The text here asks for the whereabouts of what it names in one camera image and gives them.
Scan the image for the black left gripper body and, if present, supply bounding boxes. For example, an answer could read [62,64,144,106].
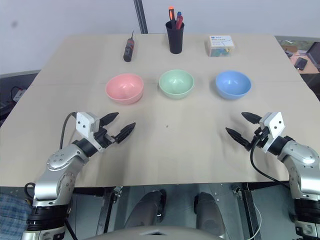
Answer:
[94,126,117,149]

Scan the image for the clear plastic box white label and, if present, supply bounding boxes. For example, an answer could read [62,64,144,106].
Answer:
[204,35,236,58]

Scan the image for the black pen holder cup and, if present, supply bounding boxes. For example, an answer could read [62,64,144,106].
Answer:
[165,20,185,54]

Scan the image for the green plastic bowl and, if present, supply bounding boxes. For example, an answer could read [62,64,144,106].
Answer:
[158,69,195,100]

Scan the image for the white cable under table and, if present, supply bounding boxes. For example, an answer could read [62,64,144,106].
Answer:
[246,197,263,240]

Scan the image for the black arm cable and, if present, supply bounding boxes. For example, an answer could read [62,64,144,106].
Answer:
[58,112,78,150]
[249,131,291,187]

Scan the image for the white device with cables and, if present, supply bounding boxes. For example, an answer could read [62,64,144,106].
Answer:
[10,86,28,103]

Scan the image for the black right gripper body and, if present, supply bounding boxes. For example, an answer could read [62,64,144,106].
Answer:
[249,126,270,150]

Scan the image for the pink plastic bowl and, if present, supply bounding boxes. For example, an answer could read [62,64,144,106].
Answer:
[105,73,145,105]

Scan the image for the dark side desk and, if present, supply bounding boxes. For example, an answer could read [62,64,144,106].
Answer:
[274,35,320,101]

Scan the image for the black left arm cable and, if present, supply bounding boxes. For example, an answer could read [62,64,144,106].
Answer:
[58,112,78,150]

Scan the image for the dark rounded robot leg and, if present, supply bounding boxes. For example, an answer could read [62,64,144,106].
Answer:
[123,189,167,229]
[193,191,226,238]

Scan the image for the blue plaid cloth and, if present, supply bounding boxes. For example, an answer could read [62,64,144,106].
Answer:
[0,192,33,240]

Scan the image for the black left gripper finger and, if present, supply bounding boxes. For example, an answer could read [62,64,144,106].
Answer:
[113,122,137,144]
[98,112,120,128]

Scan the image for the black red screwdriver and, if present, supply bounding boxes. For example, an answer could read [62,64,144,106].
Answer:
[122,30,136,63]

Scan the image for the blue plastic bowl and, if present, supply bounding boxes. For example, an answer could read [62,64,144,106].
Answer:
[215,70,252,101]

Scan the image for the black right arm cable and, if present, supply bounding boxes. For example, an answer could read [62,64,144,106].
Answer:
[249,131,291,187]

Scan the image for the orange black handled tool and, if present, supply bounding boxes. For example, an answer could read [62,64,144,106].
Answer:
[167,5,176,29]

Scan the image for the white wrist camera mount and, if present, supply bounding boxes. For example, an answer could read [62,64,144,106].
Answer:
[258,111,286,153]
[75,111,105,153]

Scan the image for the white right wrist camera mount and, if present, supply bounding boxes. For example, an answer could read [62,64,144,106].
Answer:
[258,111,286,153]

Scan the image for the grey metal post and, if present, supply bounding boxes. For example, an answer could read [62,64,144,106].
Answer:
[133,0,149,34]

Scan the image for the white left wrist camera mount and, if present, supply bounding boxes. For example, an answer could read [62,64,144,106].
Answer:
[75,111,105,153]

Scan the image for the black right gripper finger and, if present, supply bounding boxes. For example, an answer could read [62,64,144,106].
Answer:
[225,127,252,151]
[240,111,262,125]

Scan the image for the grey robot torso top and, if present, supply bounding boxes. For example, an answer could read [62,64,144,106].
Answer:
[87,225,232,240]

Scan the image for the red blue marker pen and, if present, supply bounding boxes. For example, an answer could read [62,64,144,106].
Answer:
[174,11,184,29]

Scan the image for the black smartphone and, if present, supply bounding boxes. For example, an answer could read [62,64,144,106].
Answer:
[294,56,308,71]

